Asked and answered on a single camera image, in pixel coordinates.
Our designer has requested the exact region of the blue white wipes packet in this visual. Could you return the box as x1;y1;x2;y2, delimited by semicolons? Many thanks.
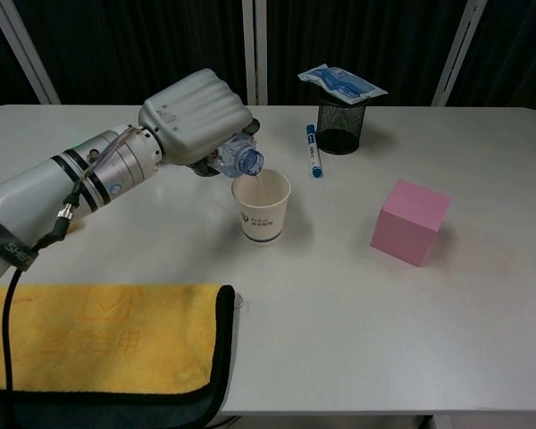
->
297;63;389;105

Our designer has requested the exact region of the yellow cloth with black edge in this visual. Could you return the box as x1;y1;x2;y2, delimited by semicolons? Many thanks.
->
0;283;237;429

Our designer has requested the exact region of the white frame post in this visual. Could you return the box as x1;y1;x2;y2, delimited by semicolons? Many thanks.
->
242;0;270;106
0;0;63;106
430;0;493;107

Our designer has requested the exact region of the black pleated curtain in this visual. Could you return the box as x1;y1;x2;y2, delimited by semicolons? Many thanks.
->
0;0;536;108

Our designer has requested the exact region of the clear plastic water bottle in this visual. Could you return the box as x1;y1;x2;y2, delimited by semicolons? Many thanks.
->
207;133;266;179

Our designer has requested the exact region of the black mesh pen holder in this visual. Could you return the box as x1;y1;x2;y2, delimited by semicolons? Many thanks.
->
315;88;368;156

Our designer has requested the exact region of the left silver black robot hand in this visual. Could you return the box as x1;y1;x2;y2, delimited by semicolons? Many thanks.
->
138;69;260;179

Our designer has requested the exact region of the white paper cup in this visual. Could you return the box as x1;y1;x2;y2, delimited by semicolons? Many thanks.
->
231;168;292;245

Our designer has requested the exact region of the blue white marker pen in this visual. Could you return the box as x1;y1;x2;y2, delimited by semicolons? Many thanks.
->
306;123;325;179

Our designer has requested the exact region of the pink foam cube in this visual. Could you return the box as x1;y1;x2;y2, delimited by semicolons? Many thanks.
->
369;179;452;268

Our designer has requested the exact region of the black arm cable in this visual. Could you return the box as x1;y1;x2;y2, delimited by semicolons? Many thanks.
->
3;167;97;429

